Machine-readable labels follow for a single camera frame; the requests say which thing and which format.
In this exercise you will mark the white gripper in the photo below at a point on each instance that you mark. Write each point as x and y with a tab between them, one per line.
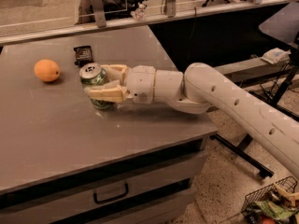
140	82

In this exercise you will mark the green soda can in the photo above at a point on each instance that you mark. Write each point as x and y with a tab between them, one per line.
93	75

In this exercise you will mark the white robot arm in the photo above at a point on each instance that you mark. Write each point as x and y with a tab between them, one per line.
193	91

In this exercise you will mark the orange fruit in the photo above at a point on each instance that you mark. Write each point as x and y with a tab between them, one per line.
47	70

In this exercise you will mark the small clear plastic figurine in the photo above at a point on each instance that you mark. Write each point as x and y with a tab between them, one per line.
140	13

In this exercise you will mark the grey cabinet drawer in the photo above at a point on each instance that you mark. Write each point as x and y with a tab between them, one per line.
150	195

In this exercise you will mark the black metal floor stand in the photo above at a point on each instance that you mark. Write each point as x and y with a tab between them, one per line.
246	153

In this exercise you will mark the white packet on ledge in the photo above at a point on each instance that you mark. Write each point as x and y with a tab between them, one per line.
275	55

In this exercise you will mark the green snack bag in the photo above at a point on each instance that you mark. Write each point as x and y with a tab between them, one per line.
276	212

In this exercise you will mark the red fruit in basket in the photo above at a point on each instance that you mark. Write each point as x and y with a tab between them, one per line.
267	220

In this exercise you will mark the black drawer handle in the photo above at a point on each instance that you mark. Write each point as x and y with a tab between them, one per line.
110	193

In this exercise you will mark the black wire basket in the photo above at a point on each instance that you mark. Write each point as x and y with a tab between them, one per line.
282	192

